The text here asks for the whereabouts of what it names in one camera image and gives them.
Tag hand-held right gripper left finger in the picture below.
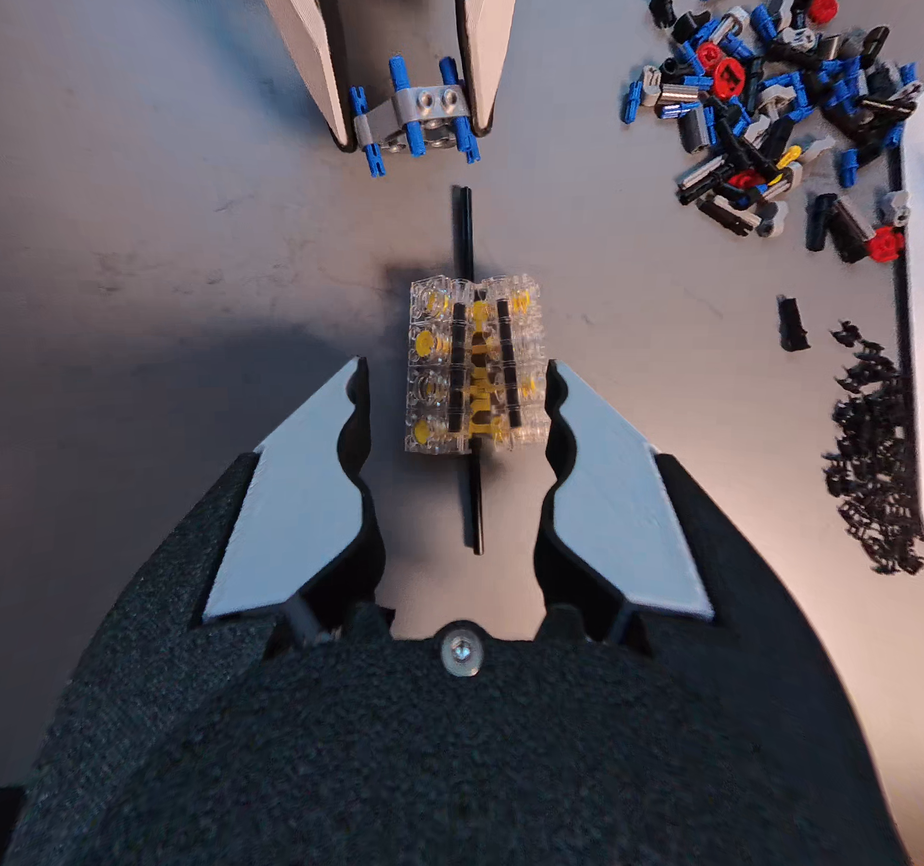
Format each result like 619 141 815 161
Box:
202 357 384 648

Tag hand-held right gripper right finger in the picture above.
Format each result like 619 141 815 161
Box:
537 359 716 646

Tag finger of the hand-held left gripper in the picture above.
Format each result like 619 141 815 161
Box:
448 0 526 138
237 0 358 152

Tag blue connector pin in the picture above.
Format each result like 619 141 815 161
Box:
348 85 386 178
439 56 482 164
388 55 427 158

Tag grey beam frame with holes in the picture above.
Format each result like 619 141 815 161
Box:
354 85 475 154

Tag black axle rod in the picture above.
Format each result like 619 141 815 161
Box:
452 186 485 557

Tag clear block with yellow pistons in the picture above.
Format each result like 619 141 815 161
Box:
406 274 544 457

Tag pile of black pins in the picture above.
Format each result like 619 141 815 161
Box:
821 320 924 576

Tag black pin connector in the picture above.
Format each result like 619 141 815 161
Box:
777 295 811 353

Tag pile of mixed building parts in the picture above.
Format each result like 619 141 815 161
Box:
621 0 924 265

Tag white and wooden book stand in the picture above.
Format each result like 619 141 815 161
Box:
894 128 924 524

